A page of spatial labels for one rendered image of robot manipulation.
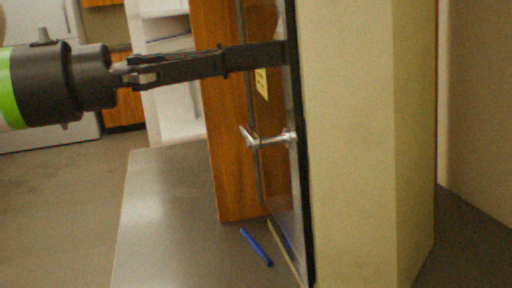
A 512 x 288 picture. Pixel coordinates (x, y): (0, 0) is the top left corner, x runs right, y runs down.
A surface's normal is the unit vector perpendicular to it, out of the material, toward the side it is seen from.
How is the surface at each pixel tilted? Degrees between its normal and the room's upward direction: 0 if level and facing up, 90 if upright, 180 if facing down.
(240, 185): 90
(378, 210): 90
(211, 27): 90
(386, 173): 90
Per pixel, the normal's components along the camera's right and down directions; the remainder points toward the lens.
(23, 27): 0.19, 0.27
